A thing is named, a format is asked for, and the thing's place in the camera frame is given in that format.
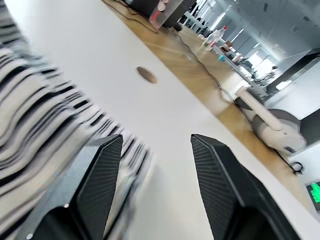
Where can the clear plastic bottle red cap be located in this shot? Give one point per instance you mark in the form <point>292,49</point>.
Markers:
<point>217,35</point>

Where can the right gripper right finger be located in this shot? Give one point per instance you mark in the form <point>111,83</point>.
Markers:
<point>225,190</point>

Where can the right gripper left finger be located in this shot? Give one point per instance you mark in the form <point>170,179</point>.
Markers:
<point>97,190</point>

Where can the striped T-shirt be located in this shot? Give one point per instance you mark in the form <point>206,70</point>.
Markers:
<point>42,112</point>

